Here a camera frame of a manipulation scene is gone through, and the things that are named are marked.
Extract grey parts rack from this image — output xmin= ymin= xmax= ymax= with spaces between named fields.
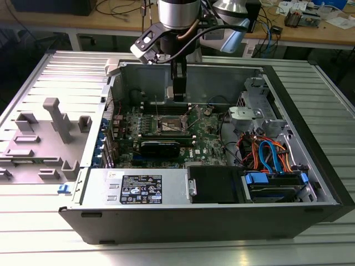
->
xmin=0 ymin=96 xmax=94 ymax=185

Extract large black box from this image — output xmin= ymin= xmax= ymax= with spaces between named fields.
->
xmin=11 ymin=0 xmax=94 ymax=17

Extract hard disk in blue carrier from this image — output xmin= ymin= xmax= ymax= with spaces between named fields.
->
xmin=244 ymin=171 xmax=310 ymax=203

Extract green motherboard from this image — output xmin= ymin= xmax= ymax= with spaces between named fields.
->
xmin=110 ymin=103 xmax=239 ymax=170

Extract thick black wire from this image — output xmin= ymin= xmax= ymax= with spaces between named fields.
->
xmin=219 ymin=112 xmax=245 ymax=169

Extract multicolour power wire bundle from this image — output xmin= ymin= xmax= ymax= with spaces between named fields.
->
xmin=237 ymin=132 xmax=263 ymax=168

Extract silver metal drive cage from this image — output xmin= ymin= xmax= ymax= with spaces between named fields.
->
xmin=227 ymin=76 xmax=289 ymax=134

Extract wooden workbench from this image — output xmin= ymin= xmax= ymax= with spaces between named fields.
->
xmin=0 ymin=0 xmax=161 ymax=52
xmin=244 ymin=0 xmax=355 ymax=50

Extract metal socket cover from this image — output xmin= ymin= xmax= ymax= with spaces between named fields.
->
xmin=179 ymin=110 xmax=192 ymax=131

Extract copper wound transformer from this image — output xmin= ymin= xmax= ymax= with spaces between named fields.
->
xmin=285 ymin=7 xmax=302 ymax=28

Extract black computer tower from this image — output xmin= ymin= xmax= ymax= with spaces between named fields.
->
xmin=250 ymin=1 xmax=262 ymax=33

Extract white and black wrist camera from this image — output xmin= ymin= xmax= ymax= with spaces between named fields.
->
xmin=130 ymin=23 xmax=167 ymax=65

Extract CPU socket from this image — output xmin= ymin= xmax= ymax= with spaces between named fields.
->
xmin=155 ymin=113 xmax=192 ymax=136

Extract black camera cable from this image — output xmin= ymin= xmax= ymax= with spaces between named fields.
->
xmin=154 ymin=24 xmax=250 ymax=63

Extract silver power supply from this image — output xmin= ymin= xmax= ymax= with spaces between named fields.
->
xmin=72 ymin=167 xmax=192 ymax=206

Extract white paper sheet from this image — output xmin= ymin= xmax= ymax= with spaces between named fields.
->
xmin=324 ymin=16 xmax=355 ymax=30

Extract black open PC case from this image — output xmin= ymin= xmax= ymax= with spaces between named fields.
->
xmin=58 ymin=57 xmax=355 ymax=246

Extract blue disk wire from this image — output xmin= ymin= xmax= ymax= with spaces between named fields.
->
xmin=259 ymin=140 xmax=283 ymax=175

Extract white printed papers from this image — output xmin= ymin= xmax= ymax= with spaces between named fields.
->
xmin=277 ymin=0 xmax=307 ymax=13

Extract black looped wire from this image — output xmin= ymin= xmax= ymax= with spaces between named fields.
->
xmin=207 ymin=95 xmax=231 ymax=112

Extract hanging blue cable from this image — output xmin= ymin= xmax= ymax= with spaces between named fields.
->
xmin=262 ymin=22 xmax=275 ymax=58

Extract black drive bay box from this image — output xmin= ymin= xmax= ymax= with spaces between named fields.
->
xmin=187 ymin=165 xmax=245 ymax=204

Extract orange disk wire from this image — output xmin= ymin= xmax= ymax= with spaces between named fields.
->
xmin=266 ymin=140 xmax=293 ymax=174

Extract black graphics card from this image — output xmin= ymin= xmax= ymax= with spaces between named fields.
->
xmin=138 ymin=140 xmax=181 ymax=160

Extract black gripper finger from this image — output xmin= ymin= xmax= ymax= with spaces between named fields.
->
xmin=170 ymin=63 xmax=187 ymax=102

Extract small electronic device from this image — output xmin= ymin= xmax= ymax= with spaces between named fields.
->
xmin=301 ymin=12 xmax=323 ymax=28

